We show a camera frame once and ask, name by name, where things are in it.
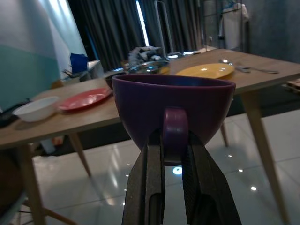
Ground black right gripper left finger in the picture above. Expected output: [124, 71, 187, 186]
[121, 130, 166, 225]

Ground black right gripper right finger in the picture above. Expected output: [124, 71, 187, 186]
[182, 131, 242, 225]

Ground purple cup with handle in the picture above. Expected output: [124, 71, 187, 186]
[112, 74, 236, 166]

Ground light wooden table leg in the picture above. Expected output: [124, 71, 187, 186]
[220, 121, 229, 147]
[20, 144, 47, 225]
[69, 133, 91, 177]
[241, 92, 291, 225]

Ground red round plate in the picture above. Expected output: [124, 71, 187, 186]
[58, 88, 113, 111]

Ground dark round cup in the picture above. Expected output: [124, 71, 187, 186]
[104, 72, 127, 90]

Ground shiny steel bowl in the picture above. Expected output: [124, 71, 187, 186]
[127, 60, 171, 75]

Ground yellow round plate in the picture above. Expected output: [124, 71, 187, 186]
[175, 63, 235, 80]

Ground white side cabinet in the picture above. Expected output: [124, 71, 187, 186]
[88, 60, 104, 79]

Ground metal fork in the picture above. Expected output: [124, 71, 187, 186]
[235, 62, 279, 75]

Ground grey crumpled cloth pile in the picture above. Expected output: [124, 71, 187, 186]
[127, 46, 165, 63]

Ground white ceramic bowl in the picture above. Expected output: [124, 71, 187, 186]
[13, 96, 60, 122]

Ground wooden pallet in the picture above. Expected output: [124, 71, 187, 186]
[285, 78, 300, 89]

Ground blue bag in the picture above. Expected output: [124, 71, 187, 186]
[70, 52, 88, 73]

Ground dark grey curtain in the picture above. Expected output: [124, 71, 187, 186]
[67, 0, 204, 71]

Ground white hanging garment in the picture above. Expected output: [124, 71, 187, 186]
[219, 3, 249, 51]

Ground white metal rack frame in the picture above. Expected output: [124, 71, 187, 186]
[154, 0, 174, 53]

